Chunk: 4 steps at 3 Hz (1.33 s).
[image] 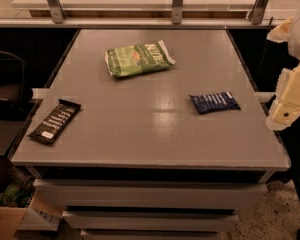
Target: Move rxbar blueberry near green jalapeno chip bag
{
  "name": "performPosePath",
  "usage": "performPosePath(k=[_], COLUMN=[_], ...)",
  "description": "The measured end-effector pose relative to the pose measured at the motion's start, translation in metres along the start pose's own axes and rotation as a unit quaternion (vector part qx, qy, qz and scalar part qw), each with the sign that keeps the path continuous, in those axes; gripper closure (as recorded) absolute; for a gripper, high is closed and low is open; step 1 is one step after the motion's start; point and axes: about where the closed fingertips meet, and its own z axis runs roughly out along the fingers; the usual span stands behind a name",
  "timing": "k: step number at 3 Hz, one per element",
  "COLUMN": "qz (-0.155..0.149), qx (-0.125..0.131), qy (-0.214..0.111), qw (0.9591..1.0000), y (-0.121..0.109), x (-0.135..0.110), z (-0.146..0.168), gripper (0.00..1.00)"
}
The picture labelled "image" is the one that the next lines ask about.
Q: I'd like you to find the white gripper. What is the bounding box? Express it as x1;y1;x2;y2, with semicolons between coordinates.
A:
266;8;300;131

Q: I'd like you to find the blue rxbar blueberry bar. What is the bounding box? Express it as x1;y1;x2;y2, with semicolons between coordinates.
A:
190;92;240;114

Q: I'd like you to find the green jalapeno chip bag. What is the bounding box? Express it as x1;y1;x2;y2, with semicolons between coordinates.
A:
105;40;176;78

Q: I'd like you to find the black chocolate rxbar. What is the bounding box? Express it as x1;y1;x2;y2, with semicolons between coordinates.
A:
28;99;81;145

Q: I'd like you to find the grey drawer cabinet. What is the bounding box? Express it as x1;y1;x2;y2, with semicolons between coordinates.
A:
13;30;289;240

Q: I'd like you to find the black chair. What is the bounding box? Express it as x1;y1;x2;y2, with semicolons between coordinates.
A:
0;51;33;121

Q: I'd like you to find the cardboard box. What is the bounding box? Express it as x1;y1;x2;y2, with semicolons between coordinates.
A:
0;191;63;240

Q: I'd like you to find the metal shelf bracket right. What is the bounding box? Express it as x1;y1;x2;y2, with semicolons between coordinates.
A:
248;0;269;25

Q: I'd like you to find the metal shelf bracket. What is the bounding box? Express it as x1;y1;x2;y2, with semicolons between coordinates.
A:
248;0;269;25
47;0;64;24
171;0;183;24

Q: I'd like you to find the metal shelf bracket middle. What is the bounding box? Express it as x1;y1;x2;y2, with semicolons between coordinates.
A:
171;0;183;24

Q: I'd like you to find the metal shelf bracket left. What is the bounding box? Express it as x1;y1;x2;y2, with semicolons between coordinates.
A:
47;0;64;24

